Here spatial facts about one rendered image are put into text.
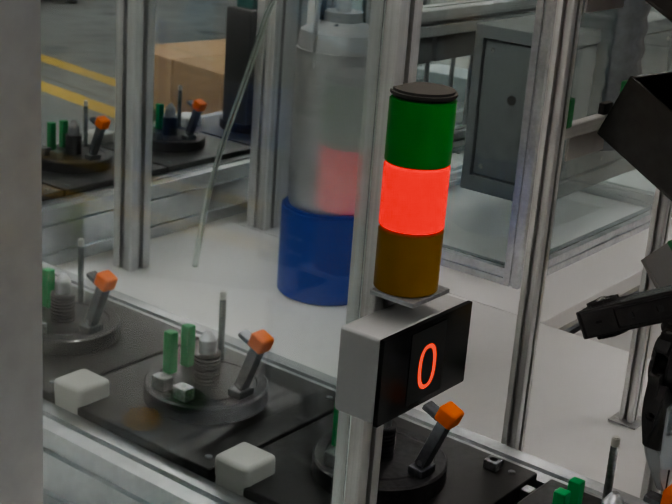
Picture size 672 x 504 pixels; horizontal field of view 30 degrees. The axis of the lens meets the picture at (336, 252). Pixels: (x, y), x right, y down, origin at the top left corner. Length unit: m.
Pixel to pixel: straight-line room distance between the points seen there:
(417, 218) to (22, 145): 0.72
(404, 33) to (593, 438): 0.88
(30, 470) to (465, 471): 1.10
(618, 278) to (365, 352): 1.40
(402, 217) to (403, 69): 0.11
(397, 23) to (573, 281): 1.38
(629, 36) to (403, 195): 1.44
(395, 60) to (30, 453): 0.71
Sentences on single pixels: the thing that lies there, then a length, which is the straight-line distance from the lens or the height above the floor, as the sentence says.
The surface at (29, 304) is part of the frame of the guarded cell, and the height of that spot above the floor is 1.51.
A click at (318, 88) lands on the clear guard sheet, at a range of 0.87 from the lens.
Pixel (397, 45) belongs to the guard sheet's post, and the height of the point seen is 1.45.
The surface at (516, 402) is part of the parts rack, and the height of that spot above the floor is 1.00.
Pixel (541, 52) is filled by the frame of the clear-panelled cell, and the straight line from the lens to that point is 2.07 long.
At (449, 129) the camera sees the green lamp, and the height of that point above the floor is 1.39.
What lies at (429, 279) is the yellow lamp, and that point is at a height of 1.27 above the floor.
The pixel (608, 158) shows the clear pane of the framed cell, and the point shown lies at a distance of 2.40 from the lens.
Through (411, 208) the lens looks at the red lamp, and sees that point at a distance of 0.92.
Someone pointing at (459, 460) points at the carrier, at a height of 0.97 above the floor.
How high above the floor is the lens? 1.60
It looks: 19 degrees down
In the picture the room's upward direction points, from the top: 4 degrees clockwise
